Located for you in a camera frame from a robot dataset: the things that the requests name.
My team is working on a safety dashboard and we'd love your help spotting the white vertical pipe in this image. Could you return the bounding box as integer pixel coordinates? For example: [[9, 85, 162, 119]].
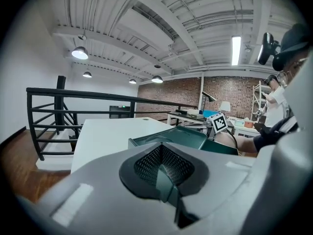
[[200, 72, 205, 112]]

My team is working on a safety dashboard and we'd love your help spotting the person's right forearm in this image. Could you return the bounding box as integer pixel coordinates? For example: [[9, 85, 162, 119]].
[[214, 132, 259, 154]]

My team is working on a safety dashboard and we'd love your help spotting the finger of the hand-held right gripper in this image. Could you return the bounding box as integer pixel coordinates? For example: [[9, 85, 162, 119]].
[[160, 142, 256, 235]]

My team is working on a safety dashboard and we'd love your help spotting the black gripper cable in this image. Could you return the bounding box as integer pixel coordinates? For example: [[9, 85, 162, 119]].
[[226, 128, 240, 152]]

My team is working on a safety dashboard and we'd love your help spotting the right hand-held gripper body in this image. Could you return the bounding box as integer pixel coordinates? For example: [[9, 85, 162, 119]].
[[203, 112, 229, 142]]

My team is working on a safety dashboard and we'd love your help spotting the black desk lamp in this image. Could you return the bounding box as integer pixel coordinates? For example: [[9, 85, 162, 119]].
[[201, 91, 218, 115]]

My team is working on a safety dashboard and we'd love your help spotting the black square post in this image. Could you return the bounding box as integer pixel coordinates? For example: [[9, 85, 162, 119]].
[[56, 75, 66, 135]]

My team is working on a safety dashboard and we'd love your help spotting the blue plastic bin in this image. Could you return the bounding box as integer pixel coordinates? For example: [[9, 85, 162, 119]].
[[202, 109, 221, 118]]

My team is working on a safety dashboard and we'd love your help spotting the person's dark cap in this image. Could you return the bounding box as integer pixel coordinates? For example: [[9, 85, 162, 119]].
[[272, 23, 312, 72]]

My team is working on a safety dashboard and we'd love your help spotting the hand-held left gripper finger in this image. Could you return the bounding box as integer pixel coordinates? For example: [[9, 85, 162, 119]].
[[17, 142, 179, 235]]

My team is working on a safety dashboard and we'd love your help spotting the black cabinet with green light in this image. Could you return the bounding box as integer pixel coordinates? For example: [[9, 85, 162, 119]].
[[109, 104, 135, 119]]

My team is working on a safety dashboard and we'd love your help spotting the black head-mounted camera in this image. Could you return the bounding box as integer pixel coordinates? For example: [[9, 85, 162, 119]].
[[257, 32, 282, 66]]

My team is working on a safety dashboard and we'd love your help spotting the black metal railing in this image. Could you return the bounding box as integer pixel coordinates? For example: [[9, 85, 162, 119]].
[[25, 87, 198, 162]]

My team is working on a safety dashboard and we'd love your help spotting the white side table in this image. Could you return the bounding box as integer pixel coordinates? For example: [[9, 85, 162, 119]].
[[166, 111, 209, 127]]

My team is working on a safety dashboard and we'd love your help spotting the white metal shelf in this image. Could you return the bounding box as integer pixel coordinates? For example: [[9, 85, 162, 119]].
[[251, 80, 268, 122]]

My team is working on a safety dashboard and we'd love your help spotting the person's face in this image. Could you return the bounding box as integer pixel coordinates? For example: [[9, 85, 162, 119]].
[[277, 57, 309, 88]]

